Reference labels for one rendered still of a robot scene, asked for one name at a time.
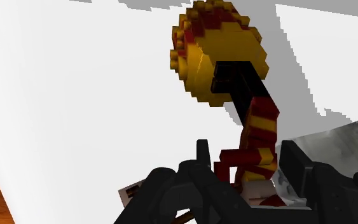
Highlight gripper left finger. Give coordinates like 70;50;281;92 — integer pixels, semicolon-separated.
113;139;246;224

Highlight yellow and red block figure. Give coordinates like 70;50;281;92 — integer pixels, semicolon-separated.
169;0;306;208

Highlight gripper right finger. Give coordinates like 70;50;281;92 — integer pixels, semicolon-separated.
279;140;358;224

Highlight white table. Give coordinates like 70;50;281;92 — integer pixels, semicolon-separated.
0;0;358;224

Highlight grey marbled flat block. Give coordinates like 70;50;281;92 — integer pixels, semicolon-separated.
272;113;358;207

